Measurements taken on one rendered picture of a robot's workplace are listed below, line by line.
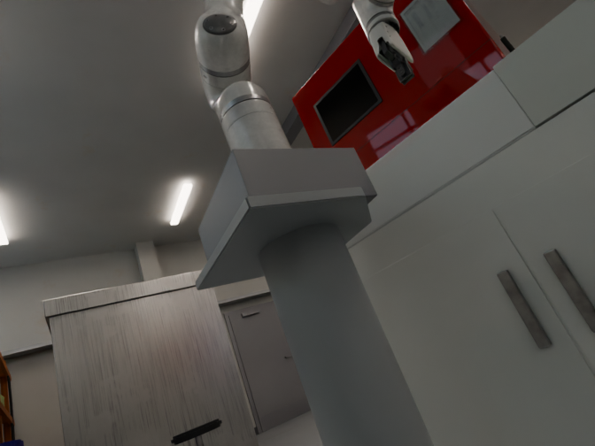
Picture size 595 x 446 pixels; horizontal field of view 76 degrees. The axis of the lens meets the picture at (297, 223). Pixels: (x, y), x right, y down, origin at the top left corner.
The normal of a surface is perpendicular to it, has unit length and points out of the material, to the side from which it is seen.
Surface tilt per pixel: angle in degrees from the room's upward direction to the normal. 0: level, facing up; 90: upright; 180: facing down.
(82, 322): 90
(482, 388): 90
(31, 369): 90
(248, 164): 90
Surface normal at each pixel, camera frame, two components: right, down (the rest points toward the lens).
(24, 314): 0.42, -0.48
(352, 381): -0.11, -0.34
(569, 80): -0.70, -0.02
